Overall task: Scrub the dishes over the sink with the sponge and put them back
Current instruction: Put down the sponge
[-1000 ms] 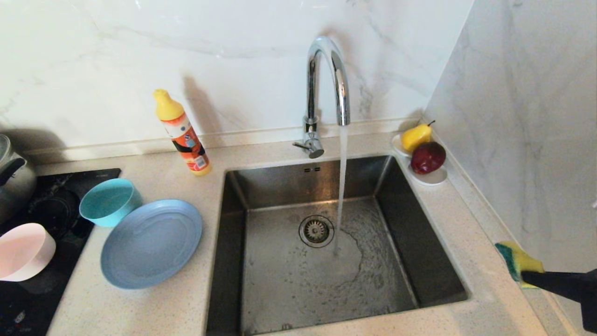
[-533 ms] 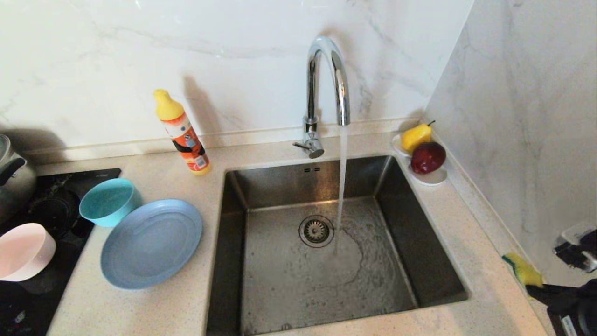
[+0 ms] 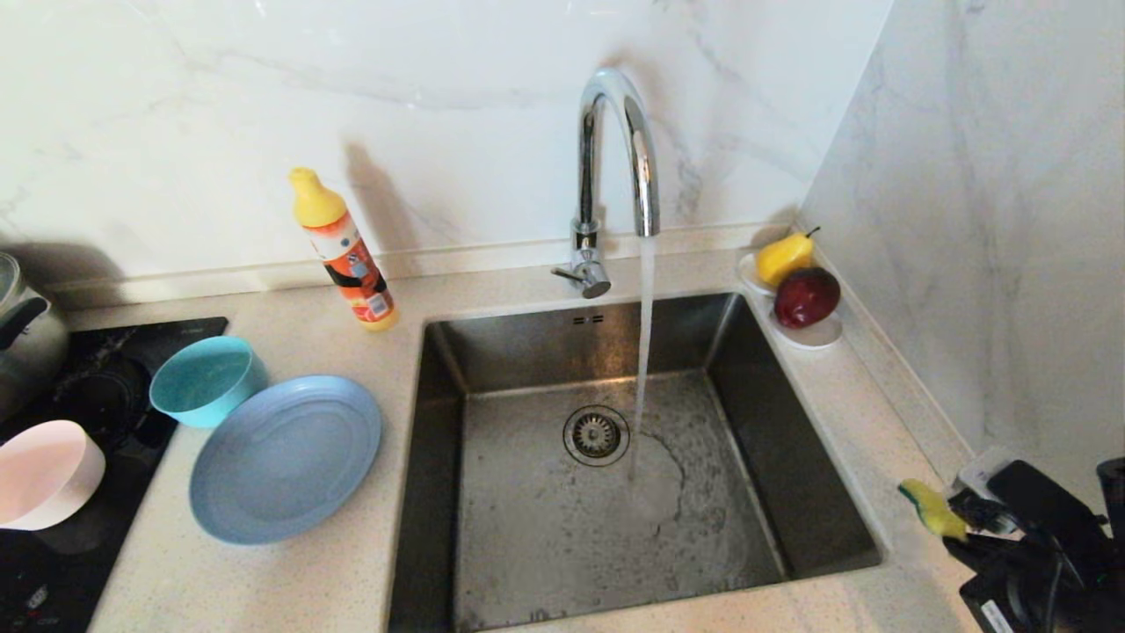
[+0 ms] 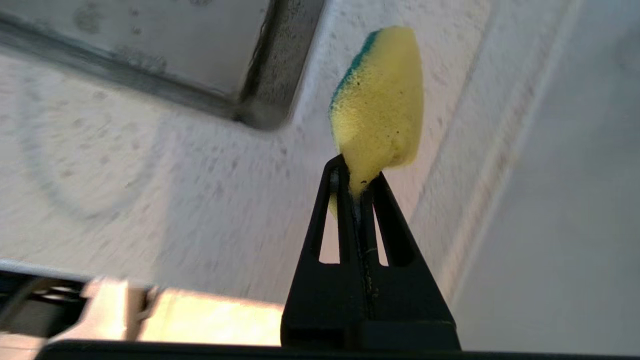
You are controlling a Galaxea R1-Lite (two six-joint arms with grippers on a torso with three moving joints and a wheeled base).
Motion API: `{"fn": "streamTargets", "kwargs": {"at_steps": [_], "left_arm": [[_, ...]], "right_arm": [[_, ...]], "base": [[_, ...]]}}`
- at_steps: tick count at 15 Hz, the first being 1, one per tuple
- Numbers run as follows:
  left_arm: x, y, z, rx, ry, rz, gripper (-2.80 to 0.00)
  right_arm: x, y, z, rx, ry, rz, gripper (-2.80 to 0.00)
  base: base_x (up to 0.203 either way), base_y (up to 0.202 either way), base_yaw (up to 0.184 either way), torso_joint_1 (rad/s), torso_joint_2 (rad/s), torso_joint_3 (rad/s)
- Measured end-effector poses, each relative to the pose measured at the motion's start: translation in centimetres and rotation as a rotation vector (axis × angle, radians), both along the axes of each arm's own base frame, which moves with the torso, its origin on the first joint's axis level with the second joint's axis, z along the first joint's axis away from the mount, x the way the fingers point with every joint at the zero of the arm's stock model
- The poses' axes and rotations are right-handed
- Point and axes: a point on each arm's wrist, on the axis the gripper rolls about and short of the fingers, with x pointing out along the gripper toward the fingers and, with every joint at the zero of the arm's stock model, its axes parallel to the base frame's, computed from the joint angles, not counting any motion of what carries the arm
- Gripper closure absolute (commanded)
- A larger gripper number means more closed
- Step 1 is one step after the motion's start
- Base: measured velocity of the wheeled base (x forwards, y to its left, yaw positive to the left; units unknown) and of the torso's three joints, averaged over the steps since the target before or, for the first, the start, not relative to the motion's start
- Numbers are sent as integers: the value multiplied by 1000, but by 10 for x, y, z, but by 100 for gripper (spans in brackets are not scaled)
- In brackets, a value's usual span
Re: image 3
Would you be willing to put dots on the small white dish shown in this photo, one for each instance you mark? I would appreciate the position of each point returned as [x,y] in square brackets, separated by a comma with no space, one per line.
[747,272]
[813,338]

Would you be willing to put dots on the yellow pear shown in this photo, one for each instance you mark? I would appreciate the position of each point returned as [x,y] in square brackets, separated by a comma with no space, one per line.
[782,258]

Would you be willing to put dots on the dark red apple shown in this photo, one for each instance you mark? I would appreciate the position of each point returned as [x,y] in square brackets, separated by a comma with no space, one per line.
[806,297]

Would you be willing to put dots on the blue-grey plate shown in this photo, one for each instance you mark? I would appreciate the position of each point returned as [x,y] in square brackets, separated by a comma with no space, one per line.
[290,462]

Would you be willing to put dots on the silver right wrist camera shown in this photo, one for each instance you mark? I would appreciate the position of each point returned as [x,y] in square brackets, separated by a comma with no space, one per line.
[1019,488]

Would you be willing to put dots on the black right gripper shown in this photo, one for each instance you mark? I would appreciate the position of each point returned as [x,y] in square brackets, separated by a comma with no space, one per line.
[1046,580]

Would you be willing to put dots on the black pan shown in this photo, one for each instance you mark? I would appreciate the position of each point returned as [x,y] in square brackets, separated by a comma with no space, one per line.
[110,396]

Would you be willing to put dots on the round metal drain strainer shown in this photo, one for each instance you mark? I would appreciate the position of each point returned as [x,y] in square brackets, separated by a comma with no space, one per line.
[596,435]

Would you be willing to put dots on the stainless steel sink basin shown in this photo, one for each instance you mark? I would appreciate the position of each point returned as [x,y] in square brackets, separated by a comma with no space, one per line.
[545,563]

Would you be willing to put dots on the teal bowl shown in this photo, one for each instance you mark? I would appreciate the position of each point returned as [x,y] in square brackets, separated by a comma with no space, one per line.
[204,380]

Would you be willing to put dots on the pink bowl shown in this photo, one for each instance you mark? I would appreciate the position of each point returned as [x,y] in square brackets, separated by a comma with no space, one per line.
[44,475]

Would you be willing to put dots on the silver pot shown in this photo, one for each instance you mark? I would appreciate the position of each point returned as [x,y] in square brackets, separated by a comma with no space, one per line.
[31,343]

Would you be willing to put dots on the black induction cooktop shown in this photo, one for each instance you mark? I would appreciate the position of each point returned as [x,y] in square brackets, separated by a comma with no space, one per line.
[176,338]

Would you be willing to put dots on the chrome gooseneck faucet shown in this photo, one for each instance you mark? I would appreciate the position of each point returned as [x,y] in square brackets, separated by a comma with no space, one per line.
[591,255]

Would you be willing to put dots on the orange yellow-capped detergent bottle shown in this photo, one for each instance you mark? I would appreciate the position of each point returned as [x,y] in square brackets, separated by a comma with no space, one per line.
[354,264]

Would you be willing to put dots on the yellow sponge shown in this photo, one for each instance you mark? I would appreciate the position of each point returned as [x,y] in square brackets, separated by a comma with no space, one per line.
[932,510]

